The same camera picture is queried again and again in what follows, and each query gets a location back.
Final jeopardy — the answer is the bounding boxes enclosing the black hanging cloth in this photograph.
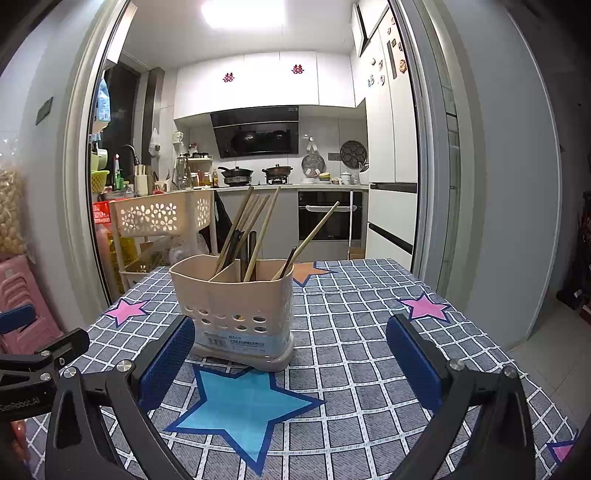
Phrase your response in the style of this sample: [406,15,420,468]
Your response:
[213,190,234,252]

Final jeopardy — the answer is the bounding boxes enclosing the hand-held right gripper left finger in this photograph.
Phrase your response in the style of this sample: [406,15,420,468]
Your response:
[44,314,197,480]

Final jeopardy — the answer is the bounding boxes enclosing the beige plastic utensil holder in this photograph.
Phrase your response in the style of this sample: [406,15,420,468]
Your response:
[169,254,295,372]

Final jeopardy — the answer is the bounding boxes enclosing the black wok with lid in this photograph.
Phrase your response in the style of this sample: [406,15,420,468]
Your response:
[218,165,254,186]

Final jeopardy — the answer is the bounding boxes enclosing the ceiling light panel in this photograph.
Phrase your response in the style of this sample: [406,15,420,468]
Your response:
[201,0,273,28]

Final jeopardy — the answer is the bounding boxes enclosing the grey kitchen base cabinet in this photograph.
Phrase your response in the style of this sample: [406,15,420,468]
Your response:
[215,185,370,261]

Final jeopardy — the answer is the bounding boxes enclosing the pink plastic stool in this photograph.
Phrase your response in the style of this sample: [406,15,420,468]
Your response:
[0,255,63,356]

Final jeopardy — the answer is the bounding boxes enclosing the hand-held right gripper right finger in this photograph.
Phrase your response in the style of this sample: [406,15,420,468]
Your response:
[385,314,548,480]

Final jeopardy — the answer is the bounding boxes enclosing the cluster of fridge magnets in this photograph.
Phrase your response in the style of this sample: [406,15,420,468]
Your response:
[367,14,409,88]

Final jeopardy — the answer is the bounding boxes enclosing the spice rack with bottles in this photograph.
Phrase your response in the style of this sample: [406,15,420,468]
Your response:
[173,148,215,190]

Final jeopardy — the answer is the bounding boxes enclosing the yellow packet in cart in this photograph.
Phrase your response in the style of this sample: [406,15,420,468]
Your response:
[107,231,139,268]

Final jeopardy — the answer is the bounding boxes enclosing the grey sliding door frame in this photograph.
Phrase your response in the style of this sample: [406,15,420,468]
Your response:
[62,0,485,315]

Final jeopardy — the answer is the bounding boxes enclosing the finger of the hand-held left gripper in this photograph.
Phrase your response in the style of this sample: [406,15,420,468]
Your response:
[0,304,37,334]
[0,327,90,384]

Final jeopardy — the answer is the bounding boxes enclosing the clear bag of pale beans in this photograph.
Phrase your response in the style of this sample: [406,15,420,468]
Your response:
[0,138,27,257]

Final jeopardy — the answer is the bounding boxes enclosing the black built-in oven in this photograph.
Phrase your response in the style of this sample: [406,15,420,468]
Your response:
[298,190,363,241]

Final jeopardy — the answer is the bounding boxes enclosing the dark round patterned tray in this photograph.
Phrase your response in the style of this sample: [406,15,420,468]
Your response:
[340,140,369,168]

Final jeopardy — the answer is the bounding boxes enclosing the dark cooking pot with lid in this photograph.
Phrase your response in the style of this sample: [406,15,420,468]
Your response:
[262,164,294,185]

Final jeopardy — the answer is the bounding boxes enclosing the blue hanging bag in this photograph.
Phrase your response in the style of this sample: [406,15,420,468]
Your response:
[95,78,112,125]

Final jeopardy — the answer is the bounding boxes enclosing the black range hood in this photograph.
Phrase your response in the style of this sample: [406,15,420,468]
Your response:
[210,106,300,159]

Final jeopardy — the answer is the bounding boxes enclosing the black kitchen faucet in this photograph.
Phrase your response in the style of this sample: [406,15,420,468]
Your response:
[119,144,141,176]

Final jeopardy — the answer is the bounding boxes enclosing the white upper kitchen cabinets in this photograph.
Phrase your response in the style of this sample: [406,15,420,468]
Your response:
[173,51,368,121]

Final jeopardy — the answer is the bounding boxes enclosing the white refrigerator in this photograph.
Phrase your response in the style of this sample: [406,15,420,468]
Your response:
[353,4,419,273]

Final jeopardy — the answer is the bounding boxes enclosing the beige flower-cutout basket cart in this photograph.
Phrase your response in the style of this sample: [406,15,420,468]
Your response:
[108,188,218,289]

